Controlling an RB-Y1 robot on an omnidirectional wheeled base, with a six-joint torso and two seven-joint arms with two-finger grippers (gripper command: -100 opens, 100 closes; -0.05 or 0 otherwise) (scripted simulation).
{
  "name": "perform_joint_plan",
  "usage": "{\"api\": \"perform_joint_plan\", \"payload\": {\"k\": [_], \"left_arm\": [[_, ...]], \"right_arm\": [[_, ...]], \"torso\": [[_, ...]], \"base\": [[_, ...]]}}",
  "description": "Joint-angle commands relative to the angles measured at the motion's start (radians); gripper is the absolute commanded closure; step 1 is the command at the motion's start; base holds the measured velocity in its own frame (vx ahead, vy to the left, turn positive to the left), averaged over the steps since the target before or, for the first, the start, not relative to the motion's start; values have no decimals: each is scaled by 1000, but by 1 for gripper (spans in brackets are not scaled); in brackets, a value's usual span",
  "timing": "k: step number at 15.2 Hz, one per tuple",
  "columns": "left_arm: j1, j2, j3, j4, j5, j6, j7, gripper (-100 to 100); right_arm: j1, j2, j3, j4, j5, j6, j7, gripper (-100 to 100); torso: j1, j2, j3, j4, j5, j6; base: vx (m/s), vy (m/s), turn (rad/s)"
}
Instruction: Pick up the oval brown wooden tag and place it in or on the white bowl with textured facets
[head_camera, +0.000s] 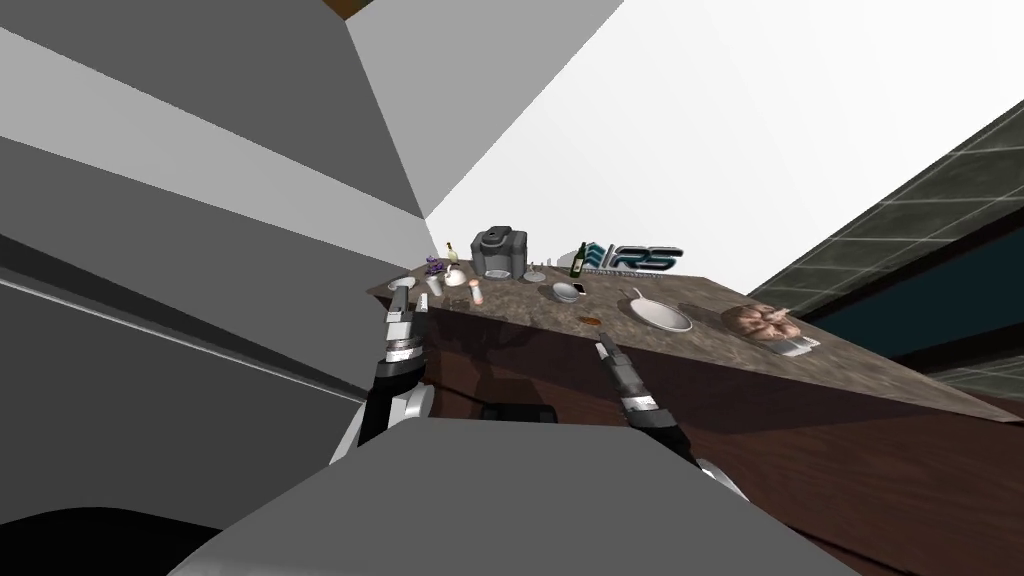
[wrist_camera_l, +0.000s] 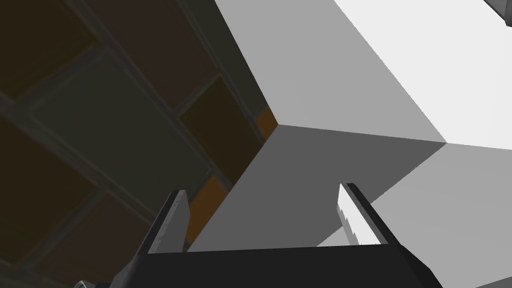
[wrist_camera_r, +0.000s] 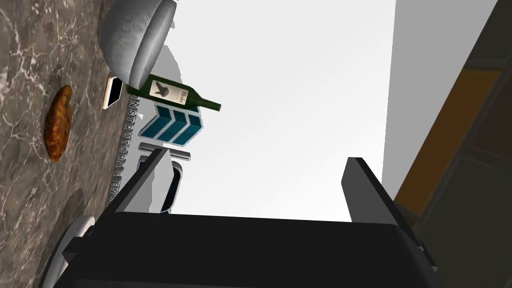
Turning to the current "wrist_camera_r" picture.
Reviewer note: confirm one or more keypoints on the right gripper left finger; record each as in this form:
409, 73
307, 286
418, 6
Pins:
148, 184

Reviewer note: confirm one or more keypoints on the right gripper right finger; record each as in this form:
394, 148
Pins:
368, 196

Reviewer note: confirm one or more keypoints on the white mug with teal print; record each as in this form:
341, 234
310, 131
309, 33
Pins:
142, 110

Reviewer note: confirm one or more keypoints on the green wine bottle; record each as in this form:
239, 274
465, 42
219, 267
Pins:
168, 91

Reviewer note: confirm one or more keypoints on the white phone with black screen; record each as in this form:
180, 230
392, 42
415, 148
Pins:
113, 92

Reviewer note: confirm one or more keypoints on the white plate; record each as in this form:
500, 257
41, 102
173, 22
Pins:
66, 244

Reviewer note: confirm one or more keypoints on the dark brown cupboard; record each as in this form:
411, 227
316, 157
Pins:
460, 140

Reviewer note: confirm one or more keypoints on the brown bread loaf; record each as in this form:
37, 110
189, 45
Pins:
58, 124

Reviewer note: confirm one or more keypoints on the grey bowl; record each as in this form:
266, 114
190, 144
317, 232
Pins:
128, 36

